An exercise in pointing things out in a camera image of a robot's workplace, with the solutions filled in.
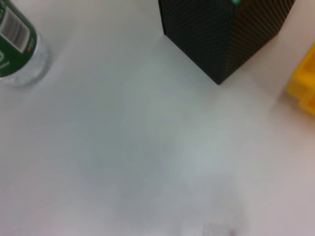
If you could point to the clear green-label water bottle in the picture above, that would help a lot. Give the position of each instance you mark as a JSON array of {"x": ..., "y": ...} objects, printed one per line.
[{"x": 19, "y": 44}]

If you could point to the black mesh pen holder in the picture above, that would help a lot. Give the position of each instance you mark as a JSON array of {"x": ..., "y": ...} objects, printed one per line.
[{"x": 216, "y": 37}]

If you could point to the yellow plastic bin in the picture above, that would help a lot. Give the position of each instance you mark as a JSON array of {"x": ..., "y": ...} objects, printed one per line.
[{"x": 304, "y": 81}]

